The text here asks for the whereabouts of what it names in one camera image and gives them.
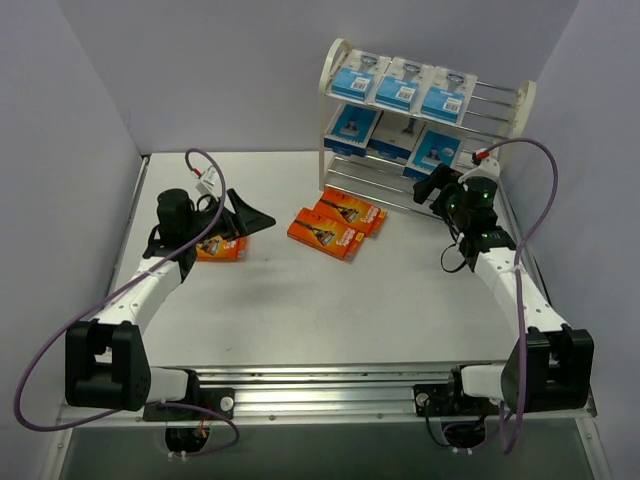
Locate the white Gillette Skinguard razor pack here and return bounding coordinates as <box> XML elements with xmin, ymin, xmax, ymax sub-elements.
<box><xmin>420</xmin><ymin>66</ymin><xmax>477</xmax><ymax>124</ymax></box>

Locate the grey Harry's box blue razor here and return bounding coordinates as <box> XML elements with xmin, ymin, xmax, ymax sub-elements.
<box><xmin>367</xmin><ymin>112</ymin><xmax>425</xmax><ymax>164</ymax></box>

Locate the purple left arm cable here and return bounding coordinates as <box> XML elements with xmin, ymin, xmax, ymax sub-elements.
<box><xmin>13</xmin><ymin>148</ymin><xmax>241</xmax><ymax>457</ymax></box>

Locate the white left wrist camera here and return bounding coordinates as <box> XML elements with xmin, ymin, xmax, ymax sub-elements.
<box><xmin>193</xmin><ymin>166</ymin><xmax>220</xmax><ymax>196</ymax></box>

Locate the cream metal-rod shelf rack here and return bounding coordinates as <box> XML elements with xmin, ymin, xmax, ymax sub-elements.
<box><xmin>318</xmin><ymin>38</ymin><xmax>537</xmax><ymax>216</ymax></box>

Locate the orange Gillette Fusion5 box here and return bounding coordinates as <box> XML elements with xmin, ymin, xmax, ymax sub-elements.
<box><xmin>313</xmin><ymin>187</ymin><xmax>387</xmax><ymax>238</ymax></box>
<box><xmin>196</xmin><ymin>236</ymin><xmax>248</xmax><ymax>262</ymax></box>
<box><xmin>287</xmin><ymin>208</ymin><xmax>365</xmax><ymax>262</ymax></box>

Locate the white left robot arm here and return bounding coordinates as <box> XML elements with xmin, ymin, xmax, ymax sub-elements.
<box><xmin>65</xmin><ymin>188</ymin><xmax>276</xmax><ymax>419</ymax></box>

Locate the clear Gillette blister pack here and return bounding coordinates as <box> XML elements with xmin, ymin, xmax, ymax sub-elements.
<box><xmin>329</xmin><ymin>49</ymin><xmax>391</xmax><ymax>102</ymax></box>
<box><xmin>374</xmin><ymin>57</ymin><xmax>434</xmax><ymax>112</ymax></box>

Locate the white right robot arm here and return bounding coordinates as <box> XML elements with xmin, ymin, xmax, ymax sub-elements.
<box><xmin>414</xmin><ymin>165</ymin><xmax>594</xmax><ymax>413</ymax></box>

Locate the aluminium mounting rail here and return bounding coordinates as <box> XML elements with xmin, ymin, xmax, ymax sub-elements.
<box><xmin>54</xmin><ymin>359</ymin><xmax>599</xmax><ymax>431</ymax></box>

